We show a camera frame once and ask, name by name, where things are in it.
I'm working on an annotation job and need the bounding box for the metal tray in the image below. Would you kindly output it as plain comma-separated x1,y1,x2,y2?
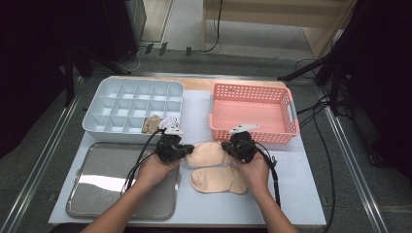
65,143,182,221

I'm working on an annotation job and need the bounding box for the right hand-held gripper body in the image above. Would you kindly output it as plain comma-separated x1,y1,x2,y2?
226,123,261,164

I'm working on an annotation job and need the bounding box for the left hand-held gripper cable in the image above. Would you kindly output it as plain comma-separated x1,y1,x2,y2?
120,128,167,197

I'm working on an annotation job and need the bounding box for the black metal stand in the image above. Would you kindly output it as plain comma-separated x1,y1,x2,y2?
61,45,125,108
277,32,349,117

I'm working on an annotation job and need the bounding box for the white floor cable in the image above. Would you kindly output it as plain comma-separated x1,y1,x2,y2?
115,48,143,73

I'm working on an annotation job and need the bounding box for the dark curtain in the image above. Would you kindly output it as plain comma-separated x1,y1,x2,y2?
0,0,108,159
336,0,412,183

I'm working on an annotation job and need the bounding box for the person's right hand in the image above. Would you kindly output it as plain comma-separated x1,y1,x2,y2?
235,151,272,196

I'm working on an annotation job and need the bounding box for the thin black hanging cable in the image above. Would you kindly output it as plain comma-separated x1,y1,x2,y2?
201,0,224,53

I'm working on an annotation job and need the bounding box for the metal floor rail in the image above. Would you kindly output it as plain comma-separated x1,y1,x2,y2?
0,77,86,233
315,86,390,233

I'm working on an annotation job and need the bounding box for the light wooden frame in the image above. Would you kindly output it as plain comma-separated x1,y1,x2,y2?
202,0,359,60

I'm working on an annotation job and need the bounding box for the beige sock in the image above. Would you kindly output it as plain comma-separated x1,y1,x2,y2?
141,114,163,135

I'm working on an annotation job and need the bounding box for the hand-held gripper cable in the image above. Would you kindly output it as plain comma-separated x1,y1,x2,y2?
254,142,282,209
120,128,167,197

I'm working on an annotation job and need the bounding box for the white sock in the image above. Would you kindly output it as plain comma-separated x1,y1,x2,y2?
157,116,181,131

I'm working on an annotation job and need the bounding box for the white divided organizer box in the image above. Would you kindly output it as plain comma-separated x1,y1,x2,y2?
82,76,186,146

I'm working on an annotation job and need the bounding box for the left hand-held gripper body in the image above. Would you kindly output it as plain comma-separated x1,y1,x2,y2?
154,126,185,164

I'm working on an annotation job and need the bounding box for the person's left hand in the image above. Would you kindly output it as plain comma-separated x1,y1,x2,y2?
135,154,183,192

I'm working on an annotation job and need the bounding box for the long black floor cable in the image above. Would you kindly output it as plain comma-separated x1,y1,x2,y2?
310,113,338,233

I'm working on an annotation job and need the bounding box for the black cabinet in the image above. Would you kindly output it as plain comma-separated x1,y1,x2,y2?
96,0,148,64

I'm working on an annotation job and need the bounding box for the right hand-held gripper cable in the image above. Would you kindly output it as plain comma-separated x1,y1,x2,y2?
254,142,282,209

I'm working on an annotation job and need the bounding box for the pink perforated plastic basket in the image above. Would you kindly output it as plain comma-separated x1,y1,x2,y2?
208,82,300,146

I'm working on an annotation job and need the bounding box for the black cable bundle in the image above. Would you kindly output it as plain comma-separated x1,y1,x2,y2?
294,57,339,129

